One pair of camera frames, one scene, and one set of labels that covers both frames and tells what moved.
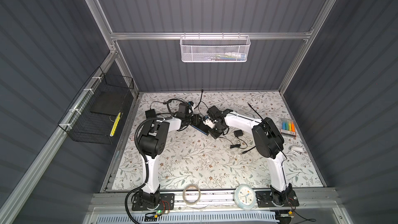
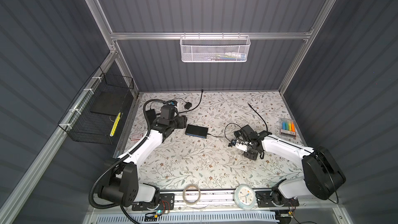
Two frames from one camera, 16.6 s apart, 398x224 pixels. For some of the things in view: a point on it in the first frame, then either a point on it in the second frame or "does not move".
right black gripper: (213, 134) -> (250, 156)
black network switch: (150, 113) does not move
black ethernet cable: (262, 119) does not move
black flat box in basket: (110, 102) does not move
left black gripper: (196, 121) -> (181, 120)
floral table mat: (192, 159) does not move
